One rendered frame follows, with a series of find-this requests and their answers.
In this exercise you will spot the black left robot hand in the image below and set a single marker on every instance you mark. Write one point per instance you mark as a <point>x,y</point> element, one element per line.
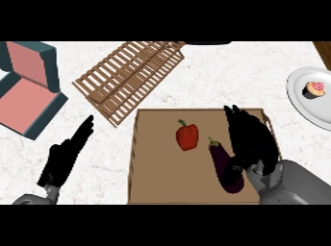
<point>65,153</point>

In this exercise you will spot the teal and pink open box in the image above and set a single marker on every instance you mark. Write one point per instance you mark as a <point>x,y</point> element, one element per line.
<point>22,93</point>

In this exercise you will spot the brown wooden tray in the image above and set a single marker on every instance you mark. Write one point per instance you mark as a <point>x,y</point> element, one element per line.
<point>172,173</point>

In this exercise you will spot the red bell pepper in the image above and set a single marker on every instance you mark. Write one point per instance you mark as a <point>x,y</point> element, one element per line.
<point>188,137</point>

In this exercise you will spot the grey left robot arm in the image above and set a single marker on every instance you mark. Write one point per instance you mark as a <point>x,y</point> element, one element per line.
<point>37,196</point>

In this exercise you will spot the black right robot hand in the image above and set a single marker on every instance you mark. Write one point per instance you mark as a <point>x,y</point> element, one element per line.
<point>250,137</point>

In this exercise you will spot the purple eggplant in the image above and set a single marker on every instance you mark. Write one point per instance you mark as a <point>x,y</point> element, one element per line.
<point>222,163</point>

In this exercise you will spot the white round plate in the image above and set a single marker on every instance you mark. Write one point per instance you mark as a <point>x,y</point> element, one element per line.
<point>321,102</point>

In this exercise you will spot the dark appliance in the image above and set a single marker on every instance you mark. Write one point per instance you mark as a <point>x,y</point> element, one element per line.
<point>209,42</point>

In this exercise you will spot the pink frosted cupcake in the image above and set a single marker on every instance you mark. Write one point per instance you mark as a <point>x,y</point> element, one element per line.
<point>314,89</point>

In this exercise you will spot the wooden slatted tiered shelf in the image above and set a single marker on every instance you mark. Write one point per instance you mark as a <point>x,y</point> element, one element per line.
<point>129,80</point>

